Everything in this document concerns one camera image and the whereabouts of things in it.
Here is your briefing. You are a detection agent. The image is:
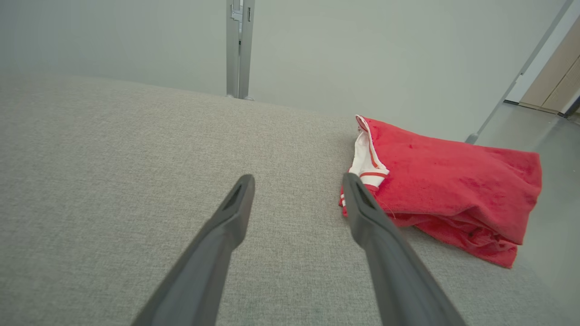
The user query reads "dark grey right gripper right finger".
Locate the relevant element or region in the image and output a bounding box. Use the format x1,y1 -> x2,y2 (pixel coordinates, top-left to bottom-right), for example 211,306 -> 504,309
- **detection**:
342,173 -> 467,326

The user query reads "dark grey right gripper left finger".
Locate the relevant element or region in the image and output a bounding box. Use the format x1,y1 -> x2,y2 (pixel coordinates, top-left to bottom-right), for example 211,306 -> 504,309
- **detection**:
131,174 -> 256,326

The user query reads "red garment with white trim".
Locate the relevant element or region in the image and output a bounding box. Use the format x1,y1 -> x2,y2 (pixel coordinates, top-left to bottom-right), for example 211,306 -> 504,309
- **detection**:
339,115 -> 543,269

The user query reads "light wooden cabinet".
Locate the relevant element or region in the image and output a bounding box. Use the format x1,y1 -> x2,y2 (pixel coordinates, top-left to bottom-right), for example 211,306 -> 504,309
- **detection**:
519,16 -> 580,114

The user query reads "grey metal post with foot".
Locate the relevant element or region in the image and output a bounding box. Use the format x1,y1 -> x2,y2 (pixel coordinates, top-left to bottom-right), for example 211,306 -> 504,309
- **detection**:
465,0 -> 575,144

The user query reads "grey metal double frame post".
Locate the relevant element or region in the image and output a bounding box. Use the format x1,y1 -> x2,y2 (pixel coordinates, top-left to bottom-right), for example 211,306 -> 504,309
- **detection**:
226,0 -> 256,101

